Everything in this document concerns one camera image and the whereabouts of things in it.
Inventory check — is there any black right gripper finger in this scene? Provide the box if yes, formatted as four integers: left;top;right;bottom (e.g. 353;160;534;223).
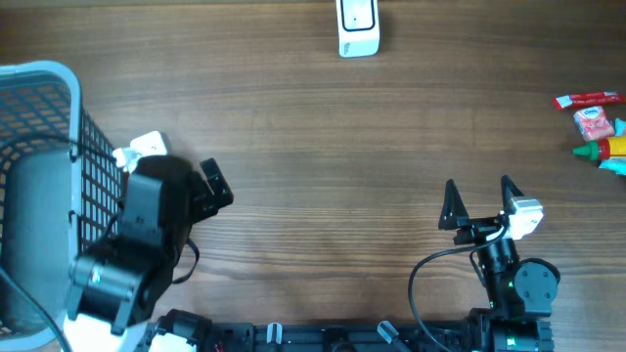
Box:
438;179;470;230
501;175;523;213

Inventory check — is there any red sauce bottle green cap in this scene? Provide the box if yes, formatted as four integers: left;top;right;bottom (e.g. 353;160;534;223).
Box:
572;136;625;161

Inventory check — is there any red stick sachet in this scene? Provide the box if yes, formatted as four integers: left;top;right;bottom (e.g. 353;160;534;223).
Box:
553;92;625;110

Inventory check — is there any red white small packet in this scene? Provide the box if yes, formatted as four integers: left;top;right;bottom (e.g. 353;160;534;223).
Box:
573;106;615;142

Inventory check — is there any light green tissue packet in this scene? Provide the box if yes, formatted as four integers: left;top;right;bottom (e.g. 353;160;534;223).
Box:
599;118;625;176

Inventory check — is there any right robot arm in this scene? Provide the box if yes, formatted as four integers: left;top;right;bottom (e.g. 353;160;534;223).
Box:
438;176;560;351

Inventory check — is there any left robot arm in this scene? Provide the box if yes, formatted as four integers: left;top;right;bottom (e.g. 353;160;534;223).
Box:
63;155;234;351

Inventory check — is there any white barcode scanner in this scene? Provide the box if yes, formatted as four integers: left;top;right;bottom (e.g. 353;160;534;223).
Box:
335;0;380;59

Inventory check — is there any grey plastic mesh basket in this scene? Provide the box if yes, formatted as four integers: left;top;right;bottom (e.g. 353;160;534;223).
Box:
1;61;121;324

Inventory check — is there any black right camera cable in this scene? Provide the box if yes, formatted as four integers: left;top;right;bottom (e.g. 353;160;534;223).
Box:
407;222;513;352

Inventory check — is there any black camera cable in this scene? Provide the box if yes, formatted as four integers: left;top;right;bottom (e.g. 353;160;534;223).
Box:
407;222;513;352
0;134;201;352

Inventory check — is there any black left camera cable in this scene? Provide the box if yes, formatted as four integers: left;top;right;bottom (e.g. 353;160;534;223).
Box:
0;134;201;352

